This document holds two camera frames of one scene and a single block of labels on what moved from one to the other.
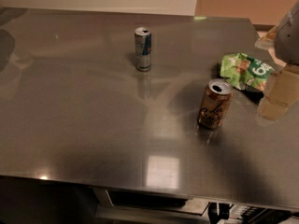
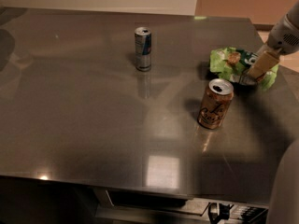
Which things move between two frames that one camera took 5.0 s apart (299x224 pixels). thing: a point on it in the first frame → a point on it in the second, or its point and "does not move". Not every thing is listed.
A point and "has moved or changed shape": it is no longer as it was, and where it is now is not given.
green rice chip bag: (243, 71) has moved or changed shape
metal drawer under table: (121, 203) does not move
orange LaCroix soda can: (215, 104) does not move
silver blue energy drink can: (143, 49) does not move
